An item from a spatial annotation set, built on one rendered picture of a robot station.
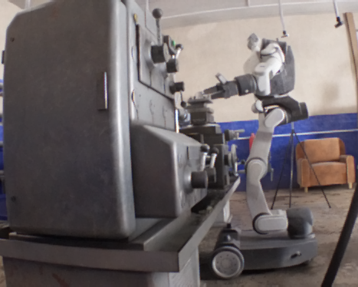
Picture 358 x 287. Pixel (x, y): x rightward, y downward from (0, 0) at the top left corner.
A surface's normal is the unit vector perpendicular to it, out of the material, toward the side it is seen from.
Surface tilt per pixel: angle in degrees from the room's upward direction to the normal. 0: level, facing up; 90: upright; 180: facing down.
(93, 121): 90
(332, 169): 90
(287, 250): 90
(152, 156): 90
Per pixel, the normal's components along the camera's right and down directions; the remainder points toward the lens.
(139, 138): -0.22, -0.04
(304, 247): 0.17, -0.06
